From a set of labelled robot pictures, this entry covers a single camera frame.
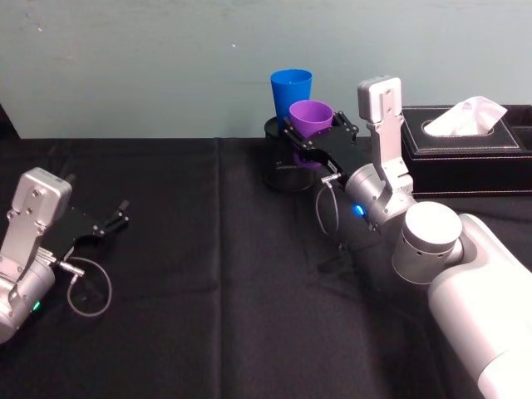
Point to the black round mesh holder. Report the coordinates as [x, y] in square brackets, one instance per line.
[287, 178]

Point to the blue plastic cup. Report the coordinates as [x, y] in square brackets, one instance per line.
[287, 91]

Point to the black table cloth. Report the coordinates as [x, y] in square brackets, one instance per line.
[208, 291]

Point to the white paper tissue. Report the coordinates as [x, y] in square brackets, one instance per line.
[465, 116]

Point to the purple plastic cup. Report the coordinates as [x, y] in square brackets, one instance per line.
[311, 118]

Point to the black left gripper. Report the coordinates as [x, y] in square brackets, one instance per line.
[70, 230]

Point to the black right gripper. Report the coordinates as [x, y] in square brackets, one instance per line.
[332, 149]

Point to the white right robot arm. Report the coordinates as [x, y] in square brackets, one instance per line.
[457, 270]

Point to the black leather tissue box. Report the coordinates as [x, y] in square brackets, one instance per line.
[457, 162]

